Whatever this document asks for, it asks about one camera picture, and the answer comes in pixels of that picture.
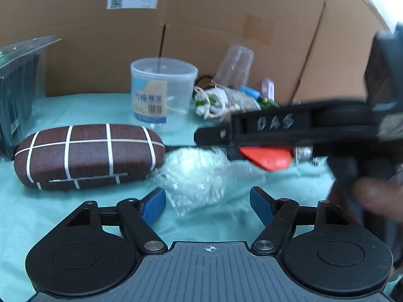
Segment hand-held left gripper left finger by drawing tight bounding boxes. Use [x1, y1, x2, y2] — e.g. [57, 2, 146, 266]
[52, 187, 168, 255]

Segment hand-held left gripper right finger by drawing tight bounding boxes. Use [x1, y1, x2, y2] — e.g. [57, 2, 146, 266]
[250, 186, 362, 255]

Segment red-orange plastic piece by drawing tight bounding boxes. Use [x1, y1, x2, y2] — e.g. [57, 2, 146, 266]
[239, 146, 292, 172]

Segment clear bag of cotton swabs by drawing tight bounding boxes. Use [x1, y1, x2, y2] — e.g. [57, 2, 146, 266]
[147, 147, 235, 217]

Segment person's right hand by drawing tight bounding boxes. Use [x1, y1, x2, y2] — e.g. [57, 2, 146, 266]
[327, 176, 403, 222]

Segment green packet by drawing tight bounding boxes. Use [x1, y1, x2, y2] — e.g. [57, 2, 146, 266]
[258, 97, 281, 109]

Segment black marker with blue cap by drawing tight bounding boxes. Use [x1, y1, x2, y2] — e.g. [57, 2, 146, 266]
[239, 86, 262, 100]

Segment silver metal clips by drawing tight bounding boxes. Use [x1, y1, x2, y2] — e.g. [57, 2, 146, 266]
[295, 147, 322, 168]

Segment clear plastic cup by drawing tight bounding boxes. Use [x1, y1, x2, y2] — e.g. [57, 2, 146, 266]
[214, 45, 255, 89]

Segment few loose cotton swabs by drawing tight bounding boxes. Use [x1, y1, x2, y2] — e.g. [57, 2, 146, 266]
[166, 96, 190, 115]

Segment brown checked glasses case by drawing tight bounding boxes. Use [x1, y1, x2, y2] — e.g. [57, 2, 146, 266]
[13, 123, 166, 192]

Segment clear round plastic container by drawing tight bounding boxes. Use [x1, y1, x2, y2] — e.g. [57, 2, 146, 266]
[130, 57, 198, 133]

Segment brown tape patch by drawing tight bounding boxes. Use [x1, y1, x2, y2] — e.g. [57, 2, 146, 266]
[244, 14, 273, 40]

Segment large brown cardboard box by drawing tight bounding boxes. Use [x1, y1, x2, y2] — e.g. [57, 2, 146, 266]
[0, 0, 394, 110]

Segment clear packet of black items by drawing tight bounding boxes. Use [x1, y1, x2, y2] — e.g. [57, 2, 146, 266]
[0, 36, 63, 162]

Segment herb sachet with white drawstring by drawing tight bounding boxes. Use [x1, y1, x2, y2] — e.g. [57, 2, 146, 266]
[193, 85, 262, 121]

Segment black cable ring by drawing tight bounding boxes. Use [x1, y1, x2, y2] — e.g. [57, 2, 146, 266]
[197, 75, 218, 89]

